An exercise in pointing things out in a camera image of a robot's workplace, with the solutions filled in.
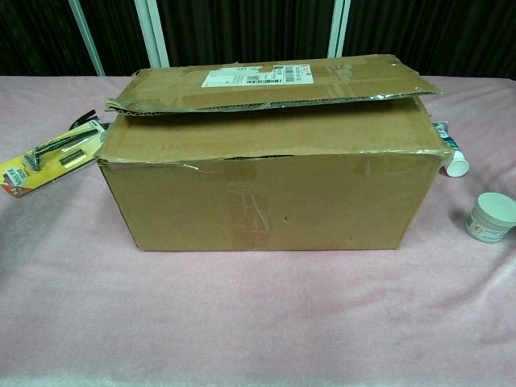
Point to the brown cardboard box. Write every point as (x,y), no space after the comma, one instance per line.
(266,201)

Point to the pink fleece table cloth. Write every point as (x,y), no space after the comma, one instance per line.
(250,322)

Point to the black pleated curtain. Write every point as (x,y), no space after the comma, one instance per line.
(250,28)

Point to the white blue toothpaste tube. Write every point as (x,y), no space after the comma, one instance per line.
(455,159)

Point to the yellow razor blister pack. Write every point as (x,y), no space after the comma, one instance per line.
(48,155)

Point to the small white cream jar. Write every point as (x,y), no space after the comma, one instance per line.
(489,219)

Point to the wide white frame post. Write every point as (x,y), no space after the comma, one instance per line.
(339,26)
(153,32)

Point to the thin white frame post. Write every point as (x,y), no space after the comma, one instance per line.
(86,38)

